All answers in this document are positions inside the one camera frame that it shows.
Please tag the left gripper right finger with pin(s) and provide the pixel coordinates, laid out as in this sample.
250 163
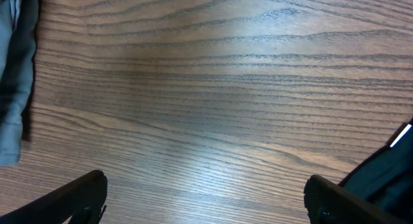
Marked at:
328 203

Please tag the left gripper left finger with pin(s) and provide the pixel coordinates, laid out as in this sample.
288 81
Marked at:
79 201

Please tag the black t-shirt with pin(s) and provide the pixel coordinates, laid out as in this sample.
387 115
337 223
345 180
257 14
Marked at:
385 178

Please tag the folded grey trousers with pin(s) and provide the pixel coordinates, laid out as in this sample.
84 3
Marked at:
18 22

